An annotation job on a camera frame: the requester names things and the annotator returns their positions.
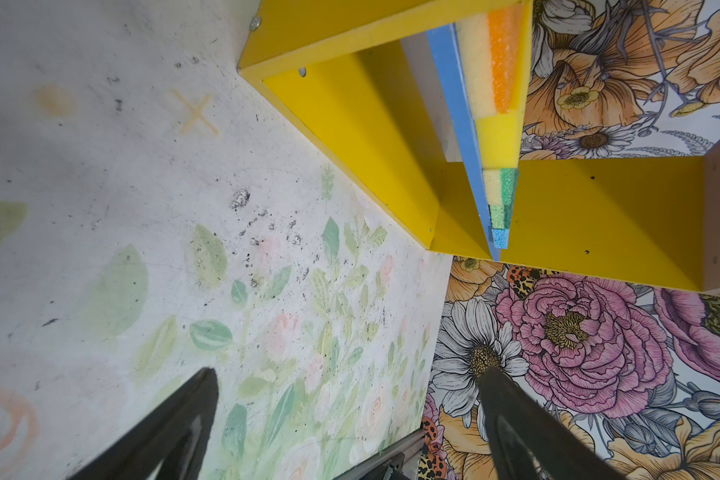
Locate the aluminium front rail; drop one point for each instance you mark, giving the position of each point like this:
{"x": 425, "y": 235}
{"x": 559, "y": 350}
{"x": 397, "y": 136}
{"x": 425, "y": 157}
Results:
{"x": 399, "y": 461}

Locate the light blue sponge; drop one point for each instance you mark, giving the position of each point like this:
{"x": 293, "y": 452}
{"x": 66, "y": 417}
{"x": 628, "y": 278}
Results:
{"x": 500, "y": 237}

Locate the yellow wooden shelf unit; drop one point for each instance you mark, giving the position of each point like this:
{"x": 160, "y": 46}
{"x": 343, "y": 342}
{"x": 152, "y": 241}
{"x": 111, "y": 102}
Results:
{"x": 619, "y": 160}

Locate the light green sponge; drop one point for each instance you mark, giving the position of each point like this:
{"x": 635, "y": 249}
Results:
{"x": 500, "y": 185}

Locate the dark green sponge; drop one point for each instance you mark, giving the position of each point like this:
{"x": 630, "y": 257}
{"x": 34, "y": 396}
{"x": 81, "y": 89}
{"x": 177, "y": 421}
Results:
{"x": 501, "y": 216}

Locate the bright yellow sponge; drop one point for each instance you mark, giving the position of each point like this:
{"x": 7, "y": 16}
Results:
{"x": 500, "y": 135}

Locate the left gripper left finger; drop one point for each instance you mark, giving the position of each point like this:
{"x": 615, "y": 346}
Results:
{"x": 168, "y": 443}

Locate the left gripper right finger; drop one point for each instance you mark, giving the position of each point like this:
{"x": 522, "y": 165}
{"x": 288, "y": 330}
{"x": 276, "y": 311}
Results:
{"x": 524, "y": 439}

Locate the orange sponge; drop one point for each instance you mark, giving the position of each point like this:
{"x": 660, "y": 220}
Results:
{"x": 488, "y": 44}

